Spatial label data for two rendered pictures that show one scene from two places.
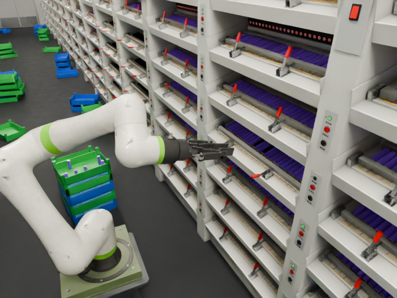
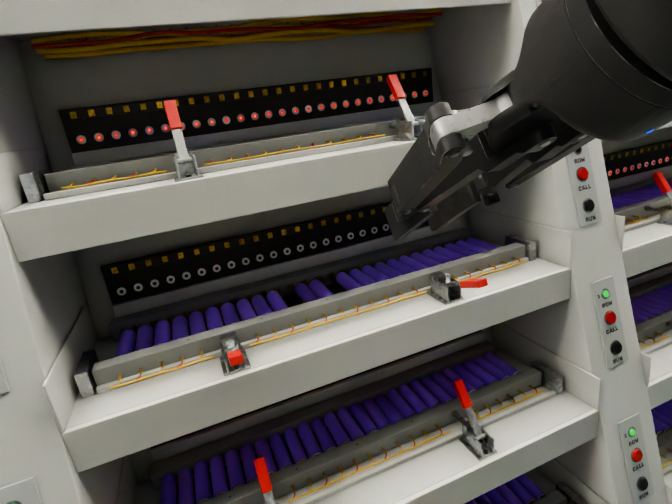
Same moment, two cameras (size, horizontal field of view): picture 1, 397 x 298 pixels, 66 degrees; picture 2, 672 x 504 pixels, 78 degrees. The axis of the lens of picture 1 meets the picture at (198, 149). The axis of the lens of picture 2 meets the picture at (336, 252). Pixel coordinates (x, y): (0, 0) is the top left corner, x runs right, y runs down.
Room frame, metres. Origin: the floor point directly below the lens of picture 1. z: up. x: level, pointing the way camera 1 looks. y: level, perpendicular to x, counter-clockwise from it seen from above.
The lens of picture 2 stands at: (0.99, 0.26, 0.88)
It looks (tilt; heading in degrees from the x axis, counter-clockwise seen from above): 3 degrees down; 281
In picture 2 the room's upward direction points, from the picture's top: 13 degrees counter-clockwise
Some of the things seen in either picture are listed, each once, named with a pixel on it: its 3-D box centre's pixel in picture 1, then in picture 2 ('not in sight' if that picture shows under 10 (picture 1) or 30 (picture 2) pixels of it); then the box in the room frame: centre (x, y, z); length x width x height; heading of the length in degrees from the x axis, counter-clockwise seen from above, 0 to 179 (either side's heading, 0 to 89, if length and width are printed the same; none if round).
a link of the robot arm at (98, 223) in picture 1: (97, 234); not in sight; (0.92, 0.43, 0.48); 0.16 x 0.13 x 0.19; 164
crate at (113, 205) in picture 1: (90, 203); not in sight; (1.63, 0.75, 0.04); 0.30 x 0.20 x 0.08; 128
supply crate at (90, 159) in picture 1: (81, 165); not in sight; (1.63, 0.75, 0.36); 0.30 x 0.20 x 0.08; 128
